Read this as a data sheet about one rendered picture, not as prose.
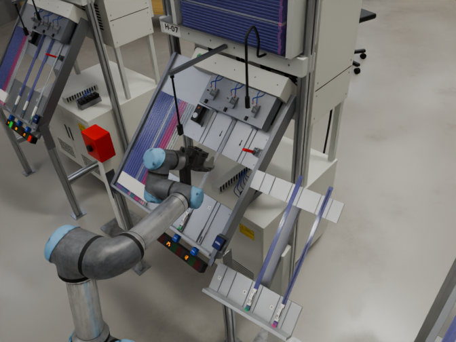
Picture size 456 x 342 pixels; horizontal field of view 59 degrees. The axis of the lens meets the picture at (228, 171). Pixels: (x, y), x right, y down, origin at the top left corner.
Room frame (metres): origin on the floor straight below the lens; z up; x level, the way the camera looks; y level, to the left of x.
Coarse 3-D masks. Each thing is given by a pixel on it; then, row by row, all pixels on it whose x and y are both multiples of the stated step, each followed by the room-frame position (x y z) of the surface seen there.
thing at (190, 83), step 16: (176, 64) 1.80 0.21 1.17; (176, 80) 1.73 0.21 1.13; (192, 80) 1.68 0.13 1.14; (208, 80) 1.63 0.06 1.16; (176, 96) 1.66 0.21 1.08; (192, 96) 1.62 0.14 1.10; (192, 112) 1.56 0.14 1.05; (208, 112) 1.51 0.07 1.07; (192, 128) 1.49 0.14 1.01; (208, 128) 1.45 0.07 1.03; (224, 128) 1.41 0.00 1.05; (240, 128) 1.38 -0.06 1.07; (272, 128) 1.31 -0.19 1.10; (208, 144) 1.40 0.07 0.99; (240, 144) 1.32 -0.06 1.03; (256, 144) 1.29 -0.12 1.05; (240, 160) 1.27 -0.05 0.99; (256, 160) 1.24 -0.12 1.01
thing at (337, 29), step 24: (336, 0) 1.52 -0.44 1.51; (360, 0) 1.67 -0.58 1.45; (336, 24) 1.54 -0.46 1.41; (336, 48) 1.56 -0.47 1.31; (336, 72) 1.58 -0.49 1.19; (312, 96) 1.46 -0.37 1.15; (336, 96) 1.60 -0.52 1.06; (312, 120) 1.46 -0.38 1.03; (336, 120) 1.67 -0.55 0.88; (336, 144) 1.67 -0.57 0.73
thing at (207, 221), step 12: (156, 204) 1.30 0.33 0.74; (204, 204) 1.19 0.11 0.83; (216, 204) 1.17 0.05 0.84; (180, 216) 1.20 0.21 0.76; (192, 216) 1.18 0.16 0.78; (204, 216) 1.15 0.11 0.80; (216, 216) 1.13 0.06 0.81; (228, 216) 1.11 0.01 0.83; (192, 228) 1.14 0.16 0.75; (204, 228) 1.12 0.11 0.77; (216, 228) 1.09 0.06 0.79; (204, 240) 1.08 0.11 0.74
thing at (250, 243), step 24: (288, 144) 1.85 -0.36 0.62; (216, 168) 1.67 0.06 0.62; (288, 168) 1.63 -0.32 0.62; (312, 168) 1.62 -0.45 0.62; (264, 216) 1.30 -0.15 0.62; (312, 216) 1.54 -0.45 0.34; (240, 240) 1.32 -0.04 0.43; (264, 240) 1.23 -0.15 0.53; (312, 240) 1.56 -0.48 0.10; (240, 264) 1.33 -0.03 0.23
